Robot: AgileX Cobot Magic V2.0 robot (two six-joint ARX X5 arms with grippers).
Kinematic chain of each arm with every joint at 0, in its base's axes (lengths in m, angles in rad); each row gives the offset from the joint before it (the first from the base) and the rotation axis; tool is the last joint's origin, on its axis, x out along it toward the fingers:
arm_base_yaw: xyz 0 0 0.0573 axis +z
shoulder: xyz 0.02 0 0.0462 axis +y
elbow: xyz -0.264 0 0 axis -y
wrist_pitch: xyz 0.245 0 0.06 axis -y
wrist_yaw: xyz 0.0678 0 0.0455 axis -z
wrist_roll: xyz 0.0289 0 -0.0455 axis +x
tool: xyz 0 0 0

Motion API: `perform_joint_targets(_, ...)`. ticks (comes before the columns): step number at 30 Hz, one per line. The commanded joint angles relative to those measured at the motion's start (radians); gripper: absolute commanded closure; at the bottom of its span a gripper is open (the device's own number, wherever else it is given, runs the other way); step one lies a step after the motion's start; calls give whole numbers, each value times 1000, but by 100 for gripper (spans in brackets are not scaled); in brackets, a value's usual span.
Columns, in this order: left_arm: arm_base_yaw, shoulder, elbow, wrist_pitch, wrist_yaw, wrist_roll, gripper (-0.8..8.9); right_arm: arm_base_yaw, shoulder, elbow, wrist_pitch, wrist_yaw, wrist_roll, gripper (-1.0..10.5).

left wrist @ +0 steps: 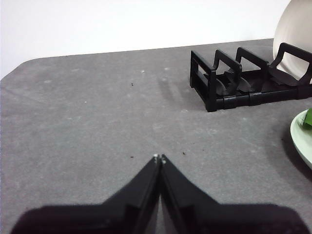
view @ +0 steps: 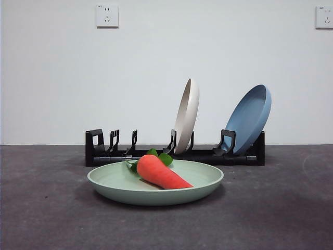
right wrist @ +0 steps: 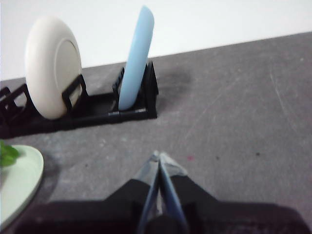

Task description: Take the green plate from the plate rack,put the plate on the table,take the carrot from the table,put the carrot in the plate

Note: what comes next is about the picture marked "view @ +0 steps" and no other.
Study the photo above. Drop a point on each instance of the orange plush carrot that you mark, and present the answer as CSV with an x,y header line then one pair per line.
x,y
161,173

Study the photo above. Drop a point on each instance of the green plate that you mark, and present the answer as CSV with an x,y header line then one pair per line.
x,y
156,195

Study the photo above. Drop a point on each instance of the beige plate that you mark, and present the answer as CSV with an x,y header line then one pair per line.
x,y
187,117

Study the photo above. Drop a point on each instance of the black plate rack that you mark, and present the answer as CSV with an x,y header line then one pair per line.
x,y
99,156

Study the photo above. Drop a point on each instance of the blue plate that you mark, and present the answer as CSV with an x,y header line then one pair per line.
x,y
247,119

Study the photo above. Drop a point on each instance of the white wall socket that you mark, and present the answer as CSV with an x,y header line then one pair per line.
x,y
324,17
107,15

